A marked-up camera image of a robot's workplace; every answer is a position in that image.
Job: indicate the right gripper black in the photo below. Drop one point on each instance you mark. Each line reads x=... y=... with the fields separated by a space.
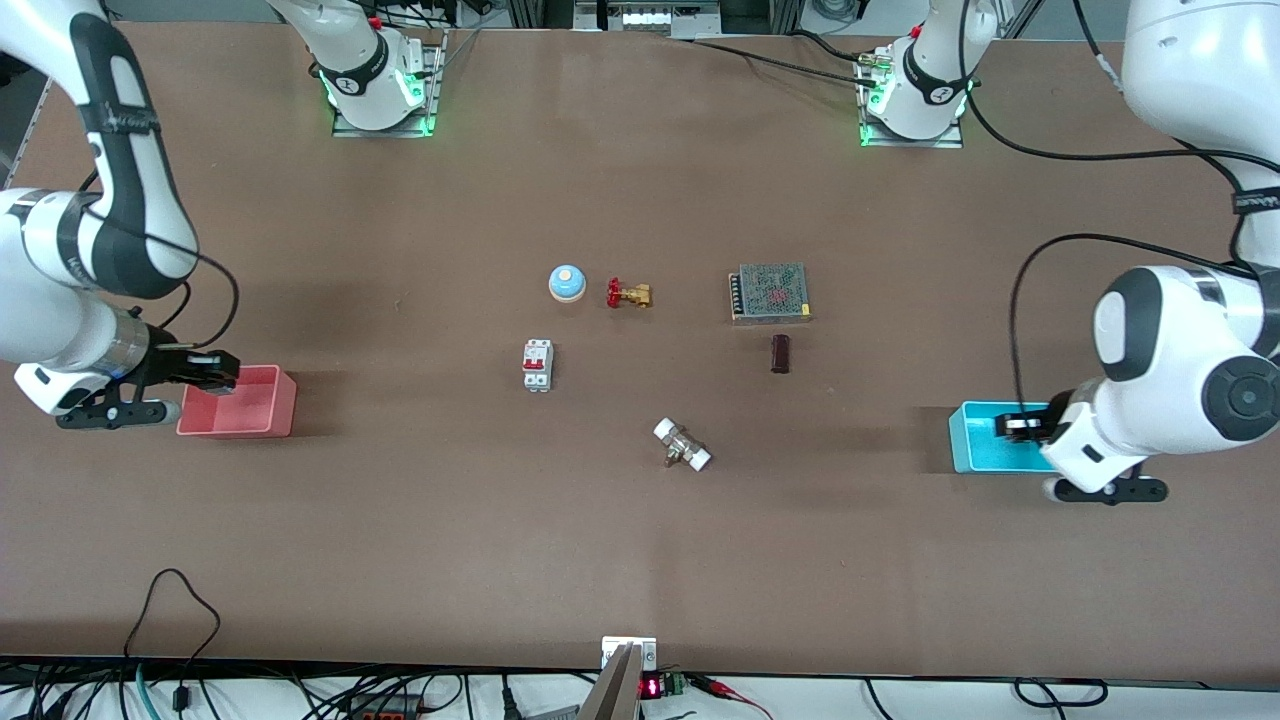
x=172 y=364

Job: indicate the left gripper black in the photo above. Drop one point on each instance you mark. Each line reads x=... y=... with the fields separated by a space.
x=1040 y=423

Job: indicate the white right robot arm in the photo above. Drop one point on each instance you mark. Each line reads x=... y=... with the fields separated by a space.
x=40 y=330

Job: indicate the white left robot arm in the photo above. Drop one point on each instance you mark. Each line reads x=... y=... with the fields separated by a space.
x=1180 y=60

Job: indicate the light blue plastic box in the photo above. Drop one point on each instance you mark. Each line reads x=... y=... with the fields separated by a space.
x=970 y=440

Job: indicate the pink plastic box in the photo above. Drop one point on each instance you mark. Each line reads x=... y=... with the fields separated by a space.
x=245 y=410

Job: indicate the dark brown cylindrical capacitor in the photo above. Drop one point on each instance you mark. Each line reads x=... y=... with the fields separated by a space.
x=781 y=355

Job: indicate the perforated metal power supply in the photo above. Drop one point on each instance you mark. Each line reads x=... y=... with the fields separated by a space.
x=770 y=292

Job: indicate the white circuit breaker red switches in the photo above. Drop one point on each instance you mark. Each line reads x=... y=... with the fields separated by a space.
x=538 y=365

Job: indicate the metal valve with white caps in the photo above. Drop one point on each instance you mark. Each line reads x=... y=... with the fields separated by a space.
x=683 y=445

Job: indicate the round blue bell button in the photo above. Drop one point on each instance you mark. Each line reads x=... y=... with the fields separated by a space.
x=567 y=283

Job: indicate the red clip lead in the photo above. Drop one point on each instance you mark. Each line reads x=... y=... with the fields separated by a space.
x=725 y=690

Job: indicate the red digit display module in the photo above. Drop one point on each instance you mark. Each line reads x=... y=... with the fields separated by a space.
x=651 y=687

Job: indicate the metal rack device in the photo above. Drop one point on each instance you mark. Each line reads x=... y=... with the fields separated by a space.
x=645 y=15

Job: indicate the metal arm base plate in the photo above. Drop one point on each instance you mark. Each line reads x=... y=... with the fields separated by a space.
x=427 y=100
x=950 y=141

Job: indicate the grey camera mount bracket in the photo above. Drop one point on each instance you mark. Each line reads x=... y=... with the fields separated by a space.
x=615 y=690

